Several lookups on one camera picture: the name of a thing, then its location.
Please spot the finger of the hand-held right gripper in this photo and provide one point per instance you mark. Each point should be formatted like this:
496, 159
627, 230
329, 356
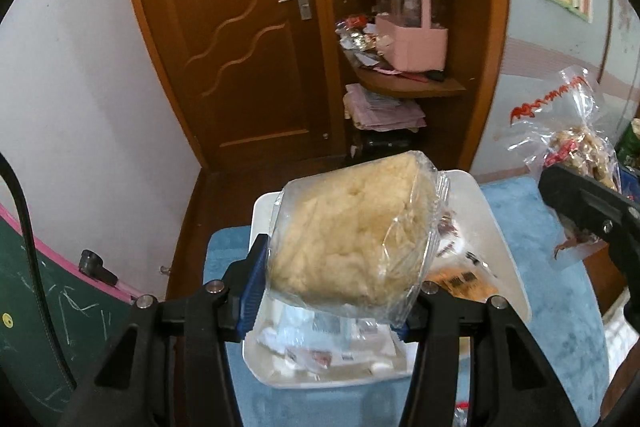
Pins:
590, 207

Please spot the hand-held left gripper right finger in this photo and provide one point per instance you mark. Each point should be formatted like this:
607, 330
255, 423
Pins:
435, 307

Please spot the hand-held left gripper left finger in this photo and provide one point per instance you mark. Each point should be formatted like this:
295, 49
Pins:
252, 302

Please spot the clear bag of brown snacks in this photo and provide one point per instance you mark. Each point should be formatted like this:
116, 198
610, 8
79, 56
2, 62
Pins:
580, 147

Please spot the white plastic bin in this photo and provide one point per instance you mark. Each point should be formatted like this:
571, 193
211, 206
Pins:
480, 217

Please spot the clear box of pale pastry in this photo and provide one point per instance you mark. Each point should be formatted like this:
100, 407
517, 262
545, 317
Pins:
350, 232

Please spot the orange snack packet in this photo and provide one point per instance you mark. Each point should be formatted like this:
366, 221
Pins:
465, 282

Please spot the white packet with barcode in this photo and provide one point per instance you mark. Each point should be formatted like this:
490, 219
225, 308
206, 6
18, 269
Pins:
320, 324

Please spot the red patterned snack packet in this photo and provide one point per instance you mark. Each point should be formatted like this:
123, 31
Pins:
448, 234

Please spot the green packet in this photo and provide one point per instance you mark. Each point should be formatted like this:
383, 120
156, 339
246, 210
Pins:
630, 144

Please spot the blue mat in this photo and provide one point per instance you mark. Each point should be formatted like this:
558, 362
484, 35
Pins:
550, 282

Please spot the pale blue wardrobe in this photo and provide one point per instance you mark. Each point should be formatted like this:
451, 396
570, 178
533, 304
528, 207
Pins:
530, 57

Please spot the black board knob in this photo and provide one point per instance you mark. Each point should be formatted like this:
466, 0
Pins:
95, 266

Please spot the black case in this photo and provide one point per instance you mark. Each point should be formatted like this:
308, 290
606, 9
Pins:
380, 144

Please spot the wooden corner shelf unit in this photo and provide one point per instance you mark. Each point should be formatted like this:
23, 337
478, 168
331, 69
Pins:
487, 57

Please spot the folded pink cloths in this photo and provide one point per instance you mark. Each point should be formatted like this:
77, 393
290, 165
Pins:
385, 112

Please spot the pink basket with clear lid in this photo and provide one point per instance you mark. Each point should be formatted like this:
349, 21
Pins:
410, 49

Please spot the brown wooden door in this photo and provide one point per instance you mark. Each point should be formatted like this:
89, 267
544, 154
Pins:
225, 32

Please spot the pile of small wrapped packets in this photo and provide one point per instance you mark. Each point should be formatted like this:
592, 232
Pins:
360, 39

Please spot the green chalkboard with pink frame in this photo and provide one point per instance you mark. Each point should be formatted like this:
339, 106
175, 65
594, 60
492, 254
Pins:
30, 332

